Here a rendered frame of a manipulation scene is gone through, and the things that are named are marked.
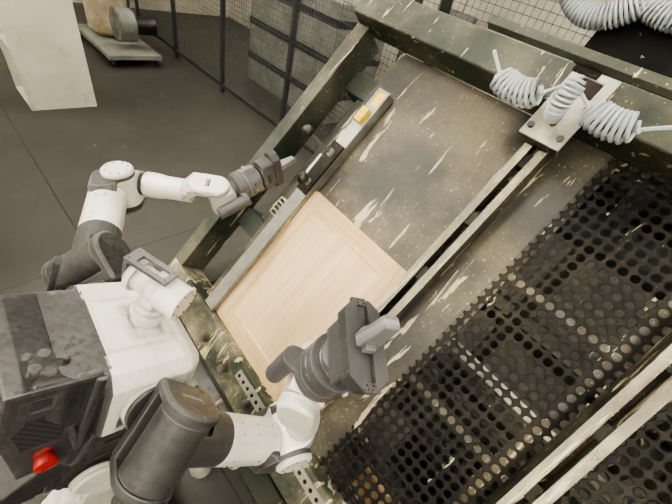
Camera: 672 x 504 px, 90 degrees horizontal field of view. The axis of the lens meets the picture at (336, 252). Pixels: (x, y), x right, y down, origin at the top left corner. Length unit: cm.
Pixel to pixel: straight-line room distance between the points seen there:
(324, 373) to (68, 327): 44
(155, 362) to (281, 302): 53
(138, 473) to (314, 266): 68
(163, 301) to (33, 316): 19
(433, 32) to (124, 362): 112
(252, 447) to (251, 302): 58
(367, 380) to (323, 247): 69
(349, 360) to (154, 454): 34
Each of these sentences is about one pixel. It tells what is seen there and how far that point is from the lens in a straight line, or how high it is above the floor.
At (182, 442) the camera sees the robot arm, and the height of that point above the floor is 135.
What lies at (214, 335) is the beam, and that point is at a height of 89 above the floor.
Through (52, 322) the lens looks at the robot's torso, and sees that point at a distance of 73.
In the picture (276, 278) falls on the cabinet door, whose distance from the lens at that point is 115.
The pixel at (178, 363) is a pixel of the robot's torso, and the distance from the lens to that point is 71.
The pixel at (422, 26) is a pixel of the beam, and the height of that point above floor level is 182.
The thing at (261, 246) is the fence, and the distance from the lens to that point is 119.
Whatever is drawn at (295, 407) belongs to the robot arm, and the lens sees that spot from 57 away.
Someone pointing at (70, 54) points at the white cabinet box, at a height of 53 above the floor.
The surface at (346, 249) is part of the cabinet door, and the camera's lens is 104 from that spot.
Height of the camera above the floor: 195
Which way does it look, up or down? 41 degrees down
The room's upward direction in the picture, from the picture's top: 18 degrees clockwise
